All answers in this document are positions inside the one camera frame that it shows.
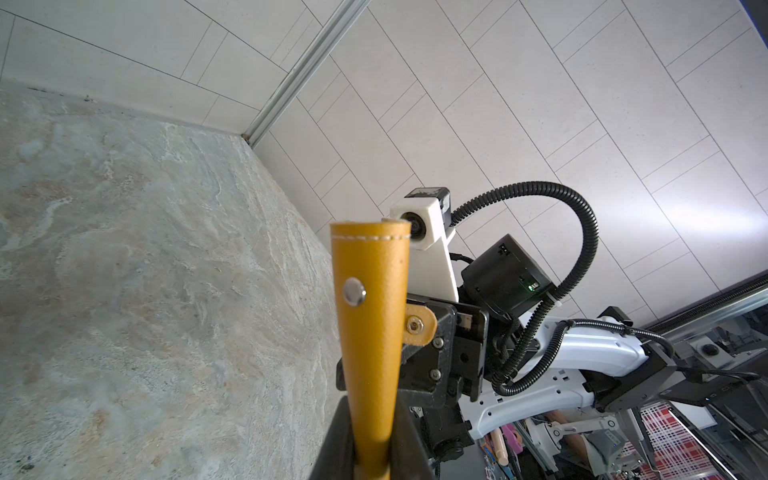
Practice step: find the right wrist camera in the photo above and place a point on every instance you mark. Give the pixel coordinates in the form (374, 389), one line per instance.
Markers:
(430, 274)

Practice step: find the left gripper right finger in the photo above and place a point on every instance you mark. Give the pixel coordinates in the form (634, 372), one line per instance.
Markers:
(408, 457)

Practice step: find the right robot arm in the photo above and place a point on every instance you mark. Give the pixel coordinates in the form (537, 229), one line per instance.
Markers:
(582, 377)

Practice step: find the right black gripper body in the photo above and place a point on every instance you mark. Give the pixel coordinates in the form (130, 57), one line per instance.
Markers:
(434, 377)

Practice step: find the yellow leather card holder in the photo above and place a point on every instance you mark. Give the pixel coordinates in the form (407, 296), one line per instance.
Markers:
(370, 262)

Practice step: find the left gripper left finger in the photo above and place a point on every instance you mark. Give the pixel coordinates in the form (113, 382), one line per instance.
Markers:
(336, 458)

